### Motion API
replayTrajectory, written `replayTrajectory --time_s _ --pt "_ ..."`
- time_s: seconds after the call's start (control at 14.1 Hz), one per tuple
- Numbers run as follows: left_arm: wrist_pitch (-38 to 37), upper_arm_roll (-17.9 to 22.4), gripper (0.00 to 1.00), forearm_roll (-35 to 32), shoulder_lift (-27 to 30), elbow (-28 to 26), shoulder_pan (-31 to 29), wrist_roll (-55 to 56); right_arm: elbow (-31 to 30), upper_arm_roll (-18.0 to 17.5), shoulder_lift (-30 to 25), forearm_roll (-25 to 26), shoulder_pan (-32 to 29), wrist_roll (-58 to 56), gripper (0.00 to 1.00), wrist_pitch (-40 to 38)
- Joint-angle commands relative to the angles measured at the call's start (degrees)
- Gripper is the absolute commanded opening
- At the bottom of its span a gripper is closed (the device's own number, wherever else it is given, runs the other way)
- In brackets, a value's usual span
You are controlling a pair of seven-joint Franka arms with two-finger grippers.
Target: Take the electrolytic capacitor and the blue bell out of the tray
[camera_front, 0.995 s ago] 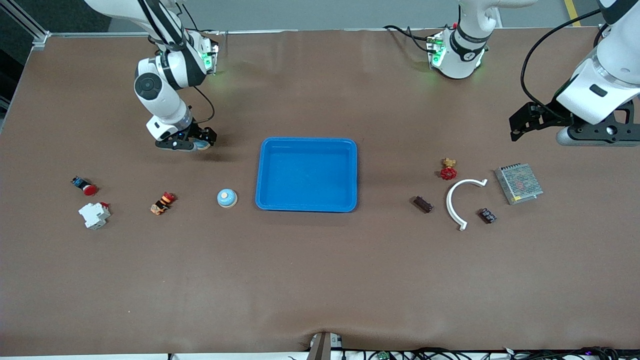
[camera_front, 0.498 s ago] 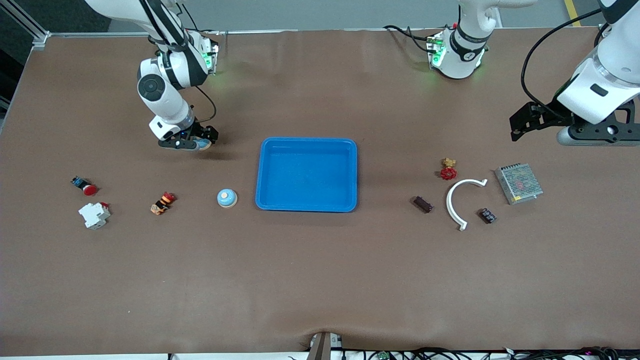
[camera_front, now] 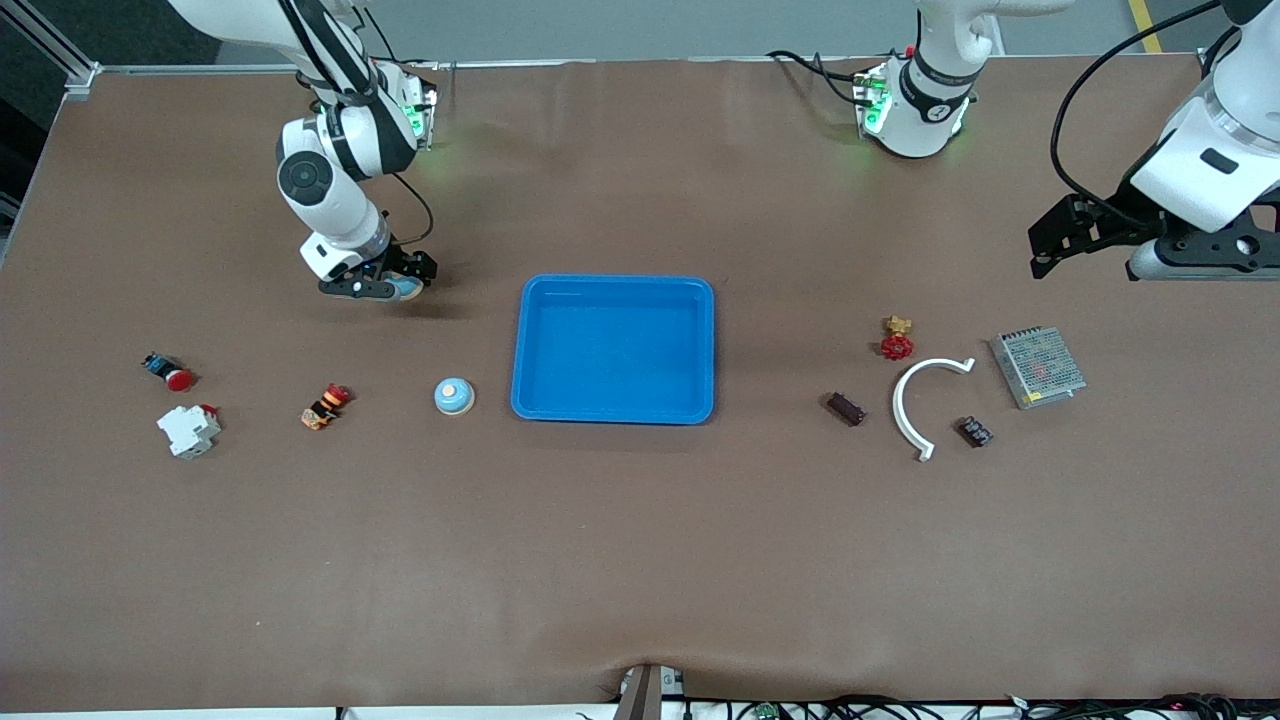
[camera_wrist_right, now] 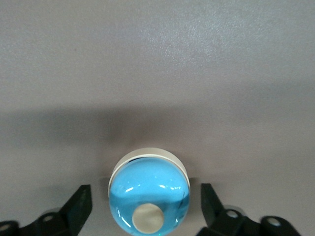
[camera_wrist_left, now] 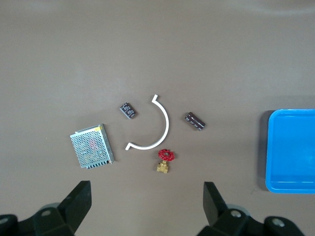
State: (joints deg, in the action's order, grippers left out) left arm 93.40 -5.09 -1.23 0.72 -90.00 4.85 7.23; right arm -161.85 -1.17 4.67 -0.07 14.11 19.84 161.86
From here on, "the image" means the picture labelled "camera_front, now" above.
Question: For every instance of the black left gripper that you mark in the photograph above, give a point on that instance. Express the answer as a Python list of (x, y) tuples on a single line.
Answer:
[(1110, 220)]

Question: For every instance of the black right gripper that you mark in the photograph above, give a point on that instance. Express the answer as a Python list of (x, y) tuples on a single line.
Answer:
[(403, 263)]

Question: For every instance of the scuffed light blue call bell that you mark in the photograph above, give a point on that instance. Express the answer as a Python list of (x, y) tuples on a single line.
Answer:
[(407, 291)]

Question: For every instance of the long dark brown capacitor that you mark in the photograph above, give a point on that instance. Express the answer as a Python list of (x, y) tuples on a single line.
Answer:
[(846, 408)]

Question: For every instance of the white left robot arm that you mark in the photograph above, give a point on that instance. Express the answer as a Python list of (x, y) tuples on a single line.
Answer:
[(930, 120)]

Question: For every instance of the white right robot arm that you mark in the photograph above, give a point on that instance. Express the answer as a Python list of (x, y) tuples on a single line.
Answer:
[(335, 215)]

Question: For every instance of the silver perforated metal power supply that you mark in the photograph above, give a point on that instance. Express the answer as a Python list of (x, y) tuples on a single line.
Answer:
[(1037, 367)]

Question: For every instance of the red mushroom button orange body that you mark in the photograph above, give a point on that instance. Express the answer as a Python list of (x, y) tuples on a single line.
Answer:
[(325, 407)]

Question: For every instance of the white base connector box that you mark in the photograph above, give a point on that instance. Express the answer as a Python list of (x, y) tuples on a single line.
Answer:
[(872, 105), (420, 115)]

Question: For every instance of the brass valve red handwheel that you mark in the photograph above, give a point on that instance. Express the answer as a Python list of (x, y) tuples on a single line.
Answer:
[(897, 347)]

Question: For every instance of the blue plastic tray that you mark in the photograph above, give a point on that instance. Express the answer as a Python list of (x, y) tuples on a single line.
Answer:
[(615, 350)]

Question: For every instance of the red push button blue body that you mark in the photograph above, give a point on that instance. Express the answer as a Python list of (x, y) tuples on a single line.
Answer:
[(178, 379)]

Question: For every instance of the white circuit breaker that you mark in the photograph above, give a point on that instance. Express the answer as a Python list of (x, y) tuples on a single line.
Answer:
[(188, 430)]

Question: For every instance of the brown table cover sheet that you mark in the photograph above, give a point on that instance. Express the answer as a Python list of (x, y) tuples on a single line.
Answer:
[(640, 550)]

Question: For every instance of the small green connector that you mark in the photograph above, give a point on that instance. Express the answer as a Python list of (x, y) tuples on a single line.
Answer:
[(765, 711)]

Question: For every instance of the aluminium frame profile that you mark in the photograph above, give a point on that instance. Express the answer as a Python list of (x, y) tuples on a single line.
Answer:
[(1213, 64), (50, 38)]

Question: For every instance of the white curved plastic bracket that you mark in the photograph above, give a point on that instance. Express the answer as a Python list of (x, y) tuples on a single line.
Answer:
[(897, 405)]

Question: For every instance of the aluminium table edge rail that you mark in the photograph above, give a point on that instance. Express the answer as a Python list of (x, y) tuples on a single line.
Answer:
[(600, 62)]

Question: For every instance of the brown grey camera mount bracket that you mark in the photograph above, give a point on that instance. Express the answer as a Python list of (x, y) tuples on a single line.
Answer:
[(645, 695)]

